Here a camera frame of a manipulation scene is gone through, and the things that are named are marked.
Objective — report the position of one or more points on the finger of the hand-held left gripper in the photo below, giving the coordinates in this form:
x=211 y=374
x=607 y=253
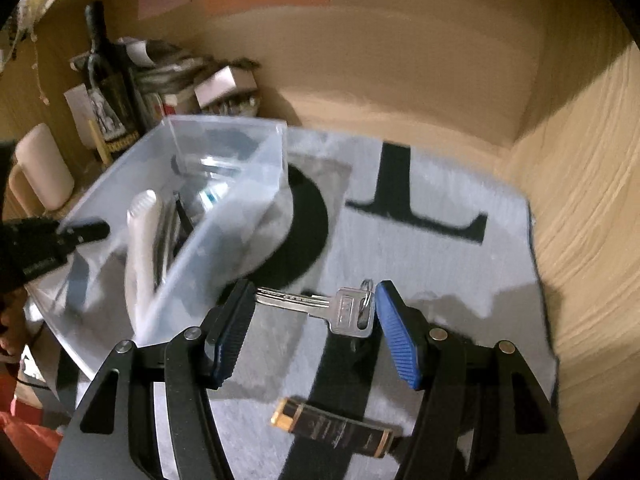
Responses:
x=87 y=231

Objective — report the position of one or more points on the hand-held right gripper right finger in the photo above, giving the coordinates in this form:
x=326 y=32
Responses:
x=400 y=345

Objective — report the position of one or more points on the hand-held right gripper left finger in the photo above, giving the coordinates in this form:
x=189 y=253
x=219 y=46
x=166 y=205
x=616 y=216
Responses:
x=232 y=340

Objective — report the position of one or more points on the white electric shaver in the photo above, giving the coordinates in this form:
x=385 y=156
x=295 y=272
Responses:
x=142 y=240

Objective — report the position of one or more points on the clear plastic storage bin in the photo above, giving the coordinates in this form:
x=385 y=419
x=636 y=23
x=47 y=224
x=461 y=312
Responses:
x=235 y=195

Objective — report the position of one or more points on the person's left hand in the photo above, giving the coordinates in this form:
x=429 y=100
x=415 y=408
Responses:
x=11 y=330

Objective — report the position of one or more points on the cream mug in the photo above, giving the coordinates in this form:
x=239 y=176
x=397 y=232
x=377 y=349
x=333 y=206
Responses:
x=42 y=165

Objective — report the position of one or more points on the grey mat with black letters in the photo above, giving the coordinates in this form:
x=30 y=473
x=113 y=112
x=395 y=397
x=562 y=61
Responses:
x=450 y=270

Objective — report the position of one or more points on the black and gold lighter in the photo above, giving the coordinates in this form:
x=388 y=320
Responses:
x=330 y=427

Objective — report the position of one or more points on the white paper card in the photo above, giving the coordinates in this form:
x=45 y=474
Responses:
x=77 y=110

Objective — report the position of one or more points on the dark wine bottle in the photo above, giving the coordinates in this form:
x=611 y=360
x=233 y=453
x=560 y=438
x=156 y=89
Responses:
x=107 y=95

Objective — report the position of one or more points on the stack of books and papers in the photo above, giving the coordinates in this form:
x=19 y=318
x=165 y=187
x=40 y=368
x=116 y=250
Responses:
x=165 y=80

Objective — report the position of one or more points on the orange cloth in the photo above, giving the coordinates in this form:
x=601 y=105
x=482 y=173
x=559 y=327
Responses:
x=25 y=440

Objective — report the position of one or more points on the tray of small bits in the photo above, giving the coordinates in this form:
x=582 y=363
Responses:
x=235 y=106

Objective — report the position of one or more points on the small white box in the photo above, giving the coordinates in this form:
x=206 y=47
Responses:
x=225 y=82

